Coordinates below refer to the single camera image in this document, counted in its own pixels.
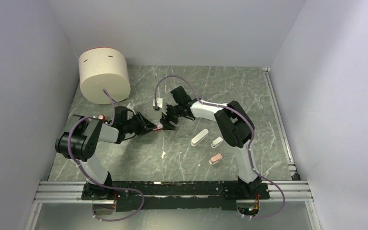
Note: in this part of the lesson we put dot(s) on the aluminium frame rail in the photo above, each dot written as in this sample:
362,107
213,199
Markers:
294,190

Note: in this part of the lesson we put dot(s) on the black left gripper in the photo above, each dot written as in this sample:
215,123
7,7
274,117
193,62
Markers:
141,130

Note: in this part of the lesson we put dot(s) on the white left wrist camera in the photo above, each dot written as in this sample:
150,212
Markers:
131,106

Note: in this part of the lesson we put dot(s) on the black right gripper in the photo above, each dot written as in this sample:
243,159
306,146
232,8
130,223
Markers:
165,120

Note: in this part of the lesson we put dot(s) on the cream cylindrical container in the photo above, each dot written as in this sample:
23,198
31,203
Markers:
103,68

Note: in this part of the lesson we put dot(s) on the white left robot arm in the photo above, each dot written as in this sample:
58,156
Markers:
79,140

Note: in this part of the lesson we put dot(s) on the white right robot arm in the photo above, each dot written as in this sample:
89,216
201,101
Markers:
236,128

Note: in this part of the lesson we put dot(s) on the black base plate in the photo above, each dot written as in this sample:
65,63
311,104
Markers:
174,195

